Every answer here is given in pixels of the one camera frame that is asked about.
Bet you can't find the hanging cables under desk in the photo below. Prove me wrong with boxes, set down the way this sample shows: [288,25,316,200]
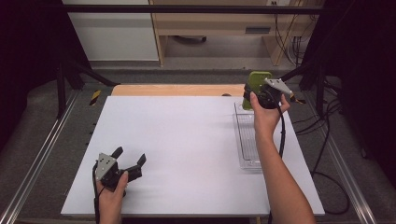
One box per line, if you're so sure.
[273,2,313,67]

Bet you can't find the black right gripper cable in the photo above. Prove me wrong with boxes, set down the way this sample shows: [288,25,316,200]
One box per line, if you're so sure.
[267,91,350,224]

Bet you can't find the black metal frame stand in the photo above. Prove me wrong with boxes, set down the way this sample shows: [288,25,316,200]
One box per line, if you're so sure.
[276,61,327,119]
[55,59,121,119]

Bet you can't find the black horizontal frame bar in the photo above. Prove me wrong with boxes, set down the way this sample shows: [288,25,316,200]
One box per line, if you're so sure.
[61,4,325,15]

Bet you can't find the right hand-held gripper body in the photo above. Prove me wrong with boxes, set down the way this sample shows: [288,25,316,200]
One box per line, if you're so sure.
[256,77,294,110]

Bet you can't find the dark curtain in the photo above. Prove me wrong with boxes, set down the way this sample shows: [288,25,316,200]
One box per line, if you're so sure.
[0,0,92,152]
[303,0,396,183]

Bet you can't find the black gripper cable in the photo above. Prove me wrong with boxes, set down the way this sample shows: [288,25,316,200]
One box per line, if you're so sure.
[267,91,350,224]
[92,161,101,224]

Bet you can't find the person's left hand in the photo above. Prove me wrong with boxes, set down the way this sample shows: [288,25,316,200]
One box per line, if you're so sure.
[95,171,130,224]

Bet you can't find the green phone case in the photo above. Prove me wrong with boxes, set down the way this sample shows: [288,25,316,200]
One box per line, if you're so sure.
[241,71,273,111]

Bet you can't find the wooden table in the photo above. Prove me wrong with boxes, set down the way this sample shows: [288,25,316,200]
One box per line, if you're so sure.
[110,83,279,98]

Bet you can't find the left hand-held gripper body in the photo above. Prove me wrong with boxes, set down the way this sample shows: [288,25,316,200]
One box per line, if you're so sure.
[94,152,144,191]

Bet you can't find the white cabinet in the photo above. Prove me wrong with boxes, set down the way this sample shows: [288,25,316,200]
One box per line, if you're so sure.
[61,0,160,63]

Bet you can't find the wooden desk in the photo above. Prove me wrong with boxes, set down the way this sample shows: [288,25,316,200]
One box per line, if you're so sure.
[148,0,325,67]

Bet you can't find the clear plastic packaging box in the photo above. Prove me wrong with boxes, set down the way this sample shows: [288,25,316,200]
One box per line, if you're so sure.
[232,100,264,172]

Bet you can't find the person's right hand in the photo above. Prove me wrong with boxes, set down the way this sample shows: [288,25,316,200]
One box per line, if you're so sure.
[249,91,291,141]

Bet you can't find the grey label plate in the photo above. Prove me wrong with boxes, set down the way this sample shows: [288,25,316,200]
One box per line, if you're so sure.
[245,26,272,35]

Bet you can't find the aluminium rail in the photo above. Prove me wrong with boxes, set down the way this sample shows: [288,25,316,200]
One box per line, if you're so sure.
[0,89,79,224]
[303,91,378,224]

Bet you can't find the white board sheet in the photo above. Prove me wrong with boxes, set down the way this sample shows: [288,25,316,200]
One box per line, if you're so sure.
[60,95,326,218]

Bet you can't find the black floor cable bundle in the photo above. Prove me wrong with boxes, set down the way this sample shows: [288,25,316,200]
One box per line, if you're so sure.
[291,77,344,166]

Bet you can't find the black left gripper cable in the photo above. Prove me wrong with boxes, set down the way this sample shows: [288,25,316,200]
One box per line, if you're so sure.
[92,161,101,224]

